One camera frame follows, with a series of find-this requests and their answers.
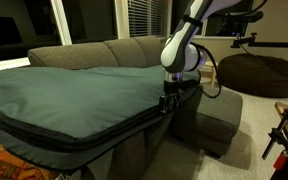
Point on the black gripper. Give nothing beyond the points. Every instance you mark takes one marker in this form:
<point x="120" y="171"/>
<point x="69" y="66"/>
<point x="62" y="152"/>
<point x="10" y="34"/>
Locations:
<point x="175" y="88"/>

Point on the green zippered bag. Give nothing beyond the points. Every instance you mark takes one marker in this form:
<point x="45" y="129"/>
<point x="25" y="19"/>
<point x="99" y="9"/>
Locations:
<point x="84" y="96"/>

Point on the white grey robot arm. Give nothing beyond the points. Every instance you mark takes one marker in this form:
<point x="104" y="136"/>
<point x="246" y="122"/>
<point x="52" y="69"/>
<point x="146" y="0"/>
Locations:
<point x="180" y="46"/>

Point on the grey fabric sofa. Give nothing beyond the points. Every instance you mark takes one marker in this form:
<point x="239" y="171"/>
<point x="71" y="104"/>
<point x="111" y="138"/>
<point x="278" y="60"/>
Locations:
<point x="210" y="113"/>

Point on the small wooden stool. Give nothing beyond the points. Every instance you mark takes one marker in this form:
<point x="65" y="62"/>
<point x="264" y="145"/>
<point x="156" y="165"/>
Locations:
<point x="212" y="71"/>

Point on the white window blind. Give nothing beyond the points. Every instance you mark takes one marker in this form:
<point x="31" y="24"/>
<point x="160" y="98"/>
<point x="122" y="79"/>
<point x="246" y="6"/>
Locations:
<point x="147" y="16"/>

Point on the dark brown beanbag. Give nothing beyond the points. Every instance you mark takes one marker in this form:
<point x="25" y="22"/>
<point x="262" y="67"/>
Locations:
<point x="260" y="75"/>

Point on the black orange bar clamp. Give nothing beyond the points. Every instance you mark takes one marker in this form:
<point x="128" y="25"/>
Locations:
<point x="277" y="133"/>

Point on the orange patterned blanket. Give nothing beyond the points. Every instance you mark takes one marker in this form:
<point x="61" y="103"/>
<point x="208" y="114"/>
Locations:
<point x="7" y="163"/>

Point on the white window frame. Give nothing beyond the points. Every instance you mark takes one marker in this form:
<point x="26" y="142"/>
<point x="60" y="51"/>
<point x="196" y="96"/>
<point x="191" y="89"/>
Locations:
<point x="60" y="23"/>

